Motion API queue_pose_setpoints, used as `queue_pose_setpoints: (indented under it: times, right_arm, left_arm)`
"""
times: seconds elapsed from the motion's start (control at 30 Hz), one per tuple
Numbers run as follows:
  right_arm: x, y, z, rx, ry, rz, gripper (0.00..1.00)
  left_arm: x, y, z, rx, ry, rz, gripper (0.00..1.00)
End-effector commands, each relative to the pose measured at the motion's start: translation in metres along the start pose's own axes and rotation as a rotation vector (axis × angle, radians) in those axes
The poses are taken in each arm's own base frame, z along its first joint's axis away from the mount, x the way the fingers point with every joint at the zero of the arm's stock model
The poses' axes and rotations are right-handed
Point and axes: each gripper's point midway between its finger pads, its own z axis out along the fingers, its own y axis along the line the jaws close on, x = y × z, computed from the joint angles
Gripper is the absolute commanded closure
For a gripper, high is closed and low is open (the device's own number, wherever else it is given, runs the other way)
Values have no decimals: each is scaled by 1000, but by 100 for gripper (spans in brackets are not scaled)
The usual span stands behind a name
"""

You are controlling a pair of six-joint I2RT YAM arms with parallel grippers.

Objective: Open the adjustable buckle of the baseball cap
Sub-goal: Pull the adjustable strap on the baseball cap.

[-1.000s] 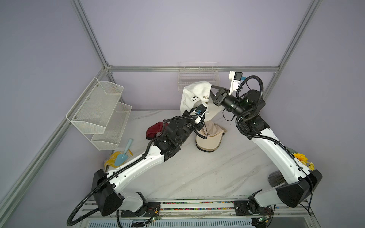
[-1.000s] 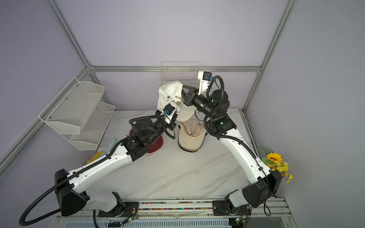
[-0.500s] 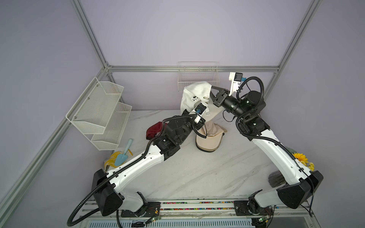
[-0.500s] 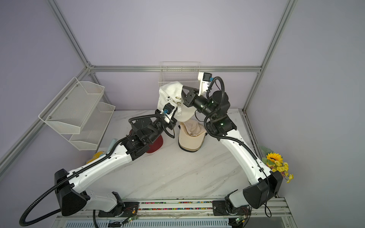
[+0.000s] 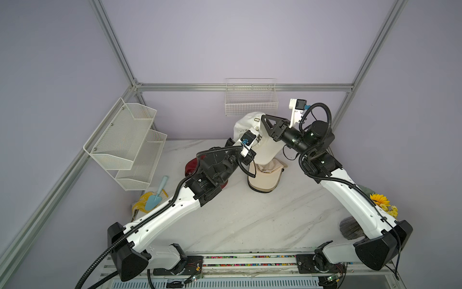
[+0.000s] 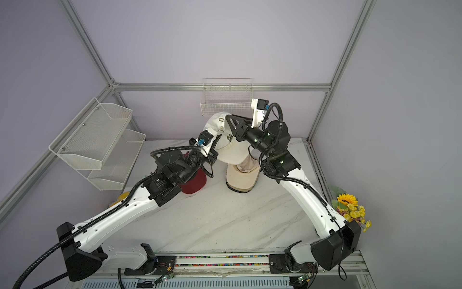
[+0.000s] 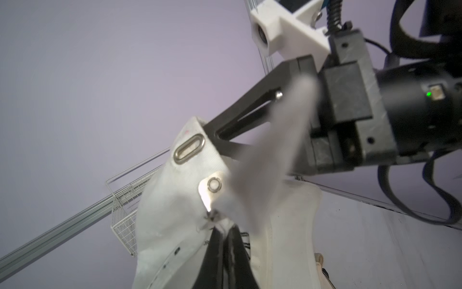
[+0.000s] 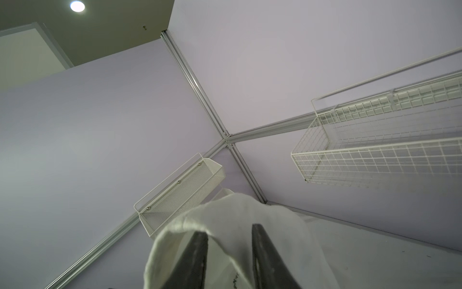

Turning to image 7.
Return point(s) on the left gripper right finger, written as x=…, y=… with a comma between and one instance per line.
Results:
x=237, y=264

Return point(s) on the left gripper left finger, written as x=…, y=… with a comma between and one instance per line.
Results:
x=210, y=275

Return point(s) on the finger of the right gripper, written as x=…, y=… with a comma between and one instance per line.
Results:
x=233, y=150

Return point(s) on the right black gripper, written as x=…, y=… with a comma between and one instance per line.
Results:
x=351, y=128

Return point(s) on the white baseball cap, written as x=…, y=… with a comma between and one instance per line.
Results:
x=252, y=190

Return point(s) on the beige baseball cap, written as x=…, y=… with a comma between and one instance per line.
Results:
x=322, y=273

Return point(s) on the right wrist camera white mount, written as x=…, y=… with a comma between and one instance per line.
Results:
x=288, y=28

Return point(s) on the white wire wall basket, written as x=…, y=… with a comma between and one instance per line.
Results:
x=126, y=188

